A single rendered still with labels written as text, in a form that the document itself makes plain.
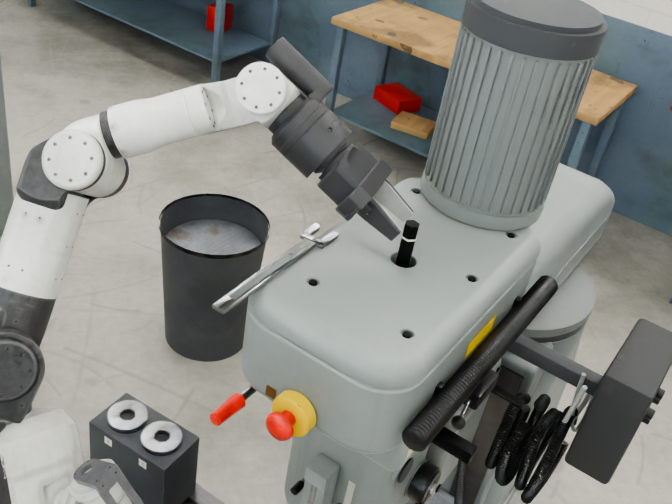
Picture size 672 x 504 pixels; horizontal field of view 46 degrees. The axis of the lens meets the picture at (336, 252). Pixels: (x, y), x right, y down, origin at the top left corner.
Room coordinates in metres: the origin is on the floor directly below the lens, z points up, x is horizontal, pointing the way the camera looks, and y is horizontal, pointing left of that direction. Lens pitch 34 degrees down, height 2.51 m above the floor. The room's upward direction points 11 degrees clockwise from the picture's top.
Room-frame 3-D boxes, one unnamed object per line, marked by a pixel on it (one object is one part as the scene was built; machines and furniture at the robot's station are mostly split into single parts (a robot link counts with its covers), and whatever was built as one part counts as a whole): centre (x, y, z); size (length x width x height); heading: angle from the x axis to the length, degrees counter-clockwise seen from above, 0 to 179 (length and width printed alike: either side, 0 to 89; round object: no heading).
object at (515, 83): (1.14, -0.22, 2.05); 0.20 x 0.20 x 0.32
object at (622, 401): (1.02, -0.53, 1.62); 0.20 x 0.09 x 0.21; 151
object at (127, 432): (1.20, 0.35, 1.04); 0.22 x 0.12 x 0.20; 65
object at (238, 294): (0.84, 0.07, 1.89); 0.24 x 0.04 x 0.01; 154
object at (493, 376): (0.91, -0.25, 1.66); 0.12 x 0.04 x 0.04; 151
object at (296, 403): (0.72, 0.01, 1.76); 0.06 x 0.02 x 0.06; 61
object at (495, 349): (0.88, -0.24, 1.79); 0.45 x 0.04 x 0.04; 151
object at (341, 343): (0.93, -0.10, 1.81); 0.47 x 0.26 x 0.16; 151
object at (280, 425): (0.70, 0.03, 1.76); 0.04 x 0.03 x 0.04; 61
